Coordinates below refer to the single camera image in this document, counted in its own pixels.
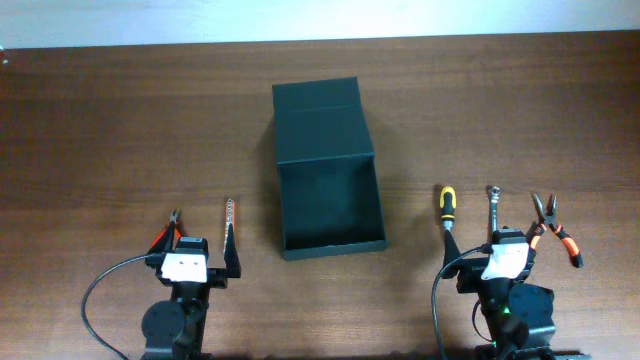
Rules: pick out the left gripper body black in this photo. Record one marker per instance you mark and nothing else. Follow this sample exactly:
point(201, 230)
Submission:
point(217, 278)

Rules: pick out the orange black needle-nose pliers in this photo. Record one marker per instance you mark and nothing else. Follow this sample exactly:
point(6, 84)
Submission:
point(547, 221)

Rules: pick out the chrome ring wrench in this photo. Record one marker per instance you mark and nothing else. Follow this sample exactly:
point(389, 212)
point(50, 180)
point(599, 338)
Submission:
point(494, 193)

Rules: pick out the orange socket bit rail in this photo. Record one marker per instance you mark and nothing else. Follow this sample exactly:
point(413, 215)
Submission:
point(229, 220)

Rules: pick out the yellow black screwdriver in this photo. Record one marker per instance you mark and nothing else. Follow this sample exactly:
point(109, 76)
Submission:
point(448, 204)

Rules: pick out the orange black cutting pliers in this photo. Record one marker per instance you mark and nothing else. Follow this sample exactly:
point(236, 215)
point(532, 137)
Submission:
point(170, 233)

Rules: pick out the dark green hinged box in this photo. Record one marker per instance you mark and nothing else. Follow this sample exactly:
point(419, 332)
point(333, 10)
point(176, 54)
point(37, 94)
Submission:
point(329, 193)

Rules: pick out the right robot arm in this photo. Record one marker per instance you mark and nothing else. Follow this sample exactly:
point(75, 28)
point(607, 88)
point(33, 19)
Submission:
point(518, 314)

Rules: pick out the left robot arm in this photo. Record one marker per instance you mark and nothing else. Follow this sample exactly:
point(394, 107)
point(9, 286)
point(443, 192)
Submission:
point(174, 328)

